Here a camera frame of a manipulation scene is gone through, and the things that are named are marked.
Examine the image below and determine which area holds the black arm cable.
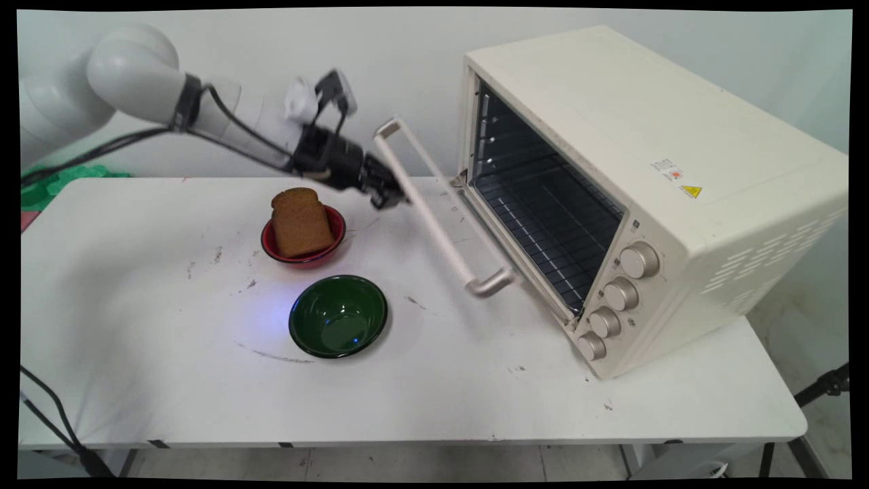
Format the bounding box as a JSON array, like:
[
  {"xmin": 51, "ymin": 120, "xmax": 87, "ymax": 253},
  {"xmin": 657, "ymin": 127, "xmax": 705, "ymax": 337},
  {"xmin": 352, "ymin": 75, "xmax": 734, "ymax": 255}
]
[{"xmin": 20, "ymin": 81, "xmax": 340, "ymax": 188}]

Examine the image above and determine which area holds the black arm strap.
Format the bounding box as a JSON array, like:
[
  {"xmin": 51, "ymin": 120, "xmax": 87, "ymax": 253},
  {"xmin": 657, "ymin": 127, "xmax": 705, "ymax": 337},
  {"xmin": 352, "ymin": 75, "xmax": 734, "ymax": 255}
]
[{"xmin": 172, "ymin": 73, "xmax": 204, "ymax": 132}]

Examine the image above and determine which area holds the silver oven knob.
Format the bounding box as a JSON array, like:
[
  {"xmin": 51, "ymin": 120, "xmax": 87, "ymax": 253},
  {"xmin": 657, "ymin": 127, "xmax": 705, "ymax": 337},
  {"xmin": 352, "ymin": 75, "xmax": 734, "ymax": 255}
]
[
  {"xmin": 619, "ymin": 241, "xmax": 661, "ymax": 280},
  {"xmin": 603, "ymin": 276, "xmax": 640, "ymax": 312},
  {"xmin": 589, "ymin": 307, "xmax": 622, "ymax": 339},
  {"xmin": 576, "ymin": 331, "xmax": 608, "ymax": 362}
]

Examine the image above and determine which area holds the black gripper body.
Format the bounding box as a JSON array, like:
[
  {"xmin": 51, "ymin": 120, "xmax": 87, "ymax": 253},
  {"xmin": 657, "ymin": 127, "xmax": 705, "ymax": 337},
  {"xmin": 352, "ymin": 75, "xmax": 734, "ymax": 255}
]
[{"xmin": 292, "ymin": 126, "xmax": 371, "ymax": 192}]

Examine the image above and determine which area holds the cream oven door with handle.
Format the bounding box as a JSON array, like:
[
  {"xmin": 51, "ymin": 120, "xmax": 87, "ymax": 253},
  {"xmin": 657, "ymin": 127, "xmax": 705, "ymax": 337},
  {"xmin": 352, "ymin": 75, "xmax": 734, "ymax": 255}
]
[{"xmin": 373, "ymin": 117, "xmax": 586, "ymax": 328}]

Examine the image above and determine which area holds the red enamel bowl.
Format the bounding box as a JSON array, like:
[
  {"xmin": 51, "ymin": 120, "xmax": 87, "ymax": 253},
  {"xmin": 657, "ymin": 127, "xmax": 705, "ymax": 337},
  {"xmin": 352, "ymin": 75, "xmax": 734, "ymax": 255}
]
[{"xmin": 261, "ymin": 204, "xmax": 346, "ymax": 270}]

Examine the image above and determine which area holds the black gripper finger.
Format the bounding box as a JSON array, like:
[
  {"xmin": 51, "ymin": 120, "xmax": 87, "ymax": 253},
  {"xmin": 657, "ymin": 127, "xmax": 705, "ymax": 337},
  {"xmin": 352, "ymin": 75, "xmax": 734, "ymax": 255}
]
[
  {"xmin": 370, "ymin": 179, "xmax": 409, "ymax": 211},
  {"xmin": 365, "ymin": 154, "xmax": 403, "ymax": 188}
]

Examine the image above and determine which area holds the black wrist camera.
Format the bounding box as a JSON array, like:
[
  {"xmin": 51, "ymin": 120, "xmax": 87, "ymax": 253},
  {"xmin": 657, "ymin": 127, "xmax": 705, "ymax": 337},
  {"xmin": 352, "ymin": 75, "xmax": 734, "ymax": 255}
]
[{"xmin": 314, "ymin": 69, "xmax": 358, "ymax": 117}]

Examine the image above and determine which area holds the black tripod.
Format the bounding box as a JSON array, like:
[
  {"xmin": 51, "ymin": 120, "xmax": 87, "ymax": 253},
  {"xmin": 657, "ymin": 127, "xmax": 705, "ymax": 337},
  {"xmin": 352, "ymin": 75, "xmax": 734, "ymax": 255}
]
[{"xmin": 788, "ymin": 362, "xmax": 851, "ymax": 479}]

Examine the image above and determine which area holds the brown bread slice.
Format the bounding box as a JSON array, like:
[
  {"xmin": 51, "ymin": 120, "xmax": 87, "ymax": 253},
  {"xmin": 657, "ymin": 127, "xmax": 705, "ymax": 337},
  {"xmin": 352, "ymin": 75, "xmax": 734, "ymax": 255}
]
[{"xmin": 270, "ymin": 187, "xmax": 335, "ymax": 259}]

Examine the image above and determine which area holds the cream toaster oven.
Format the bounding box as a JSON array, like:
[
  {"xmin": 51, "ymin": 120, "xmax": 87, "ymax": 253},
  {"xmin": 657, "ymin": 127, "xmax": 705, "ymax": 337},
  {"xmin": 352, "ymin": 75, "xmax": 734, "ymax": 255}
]
[{"xmin": 458, "ymin": 25, "xmax": 849, "ymax": 380}]

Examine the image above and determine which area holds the black floor cable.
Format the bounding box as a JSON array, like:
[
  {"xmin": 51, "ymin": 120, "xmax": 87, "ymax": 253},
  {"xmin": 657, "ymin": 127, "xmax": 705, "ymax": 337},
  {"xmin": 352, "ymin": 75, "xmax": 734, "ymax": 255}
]
[{"xmin": 19, "ymin": 365, "xmax": 116, "ymax": 478}]

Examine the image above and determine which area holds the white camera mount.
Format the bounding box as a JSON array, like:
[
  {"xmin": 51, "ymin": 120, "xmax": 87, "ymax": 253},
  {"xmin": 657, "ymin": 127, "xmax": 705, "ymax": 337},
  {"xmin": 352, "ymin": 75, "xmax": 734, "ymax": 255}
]
[{"xmin": 284, "ymin": 77, "xmax": 320, "ymax": 124}]

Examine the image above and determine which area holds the white label sticker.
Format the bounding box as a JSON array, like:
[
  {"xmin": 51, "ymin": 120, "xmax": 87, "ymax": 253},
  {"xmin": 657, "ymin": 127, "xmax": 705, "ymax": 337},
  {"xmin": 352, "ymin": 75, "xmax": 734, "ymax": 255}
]
[{"xmin": 650, "ymin": 158, "xmax": 685, "ymax": 183}]

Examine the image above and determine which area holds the green enamel bowl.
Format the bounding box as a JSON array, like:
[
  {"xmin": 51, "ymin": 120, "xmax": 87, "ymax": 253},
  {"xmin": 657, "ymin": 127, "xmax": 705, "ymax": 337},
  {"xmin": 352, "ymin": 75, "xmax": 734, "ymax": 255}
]
[{"xmin": 289, "ymin": 274, "xmax": 389, "ymax": 359}]

